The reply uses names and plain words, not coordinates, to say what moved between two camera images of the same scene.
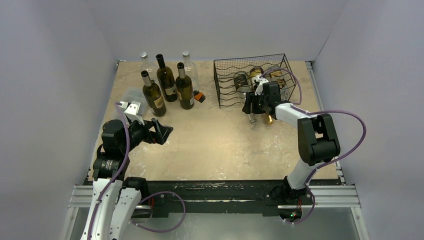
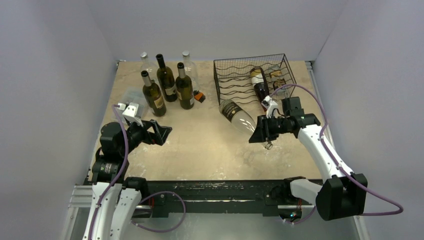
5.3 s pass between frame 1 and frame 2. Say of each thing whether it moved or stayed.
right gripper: moved
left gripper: stayed
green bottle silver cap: stayed
